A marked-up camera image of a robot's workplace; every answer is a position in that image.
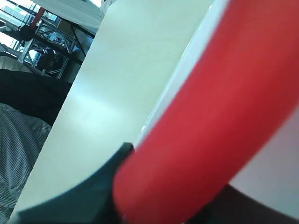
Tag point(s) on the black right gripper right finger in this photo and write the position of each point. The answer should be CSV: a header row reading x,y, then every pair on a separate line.
x,y
231,206

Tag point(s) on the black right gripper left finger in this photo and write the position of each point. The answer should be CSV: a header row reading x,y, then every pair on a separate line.
x,y
90,202

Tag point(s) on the red flag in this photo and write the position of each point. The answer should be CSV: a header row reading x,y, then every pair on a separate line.
x,y
241,90

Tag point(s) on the striped grey fabric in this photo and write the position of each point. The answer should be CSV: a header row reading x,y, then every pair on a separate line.
x,y
21,140

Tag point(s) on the black fabric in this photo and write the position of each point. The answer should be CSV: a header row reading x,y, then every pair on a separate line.
x,y
32,94

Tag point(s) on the white backdrop cloth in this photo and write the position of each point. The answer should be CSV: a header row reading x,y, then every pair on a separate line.
x,y
88,14

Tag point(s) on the metal truss frame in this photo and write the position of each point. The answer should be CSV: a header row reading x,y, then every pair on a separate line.
x,y
48,50

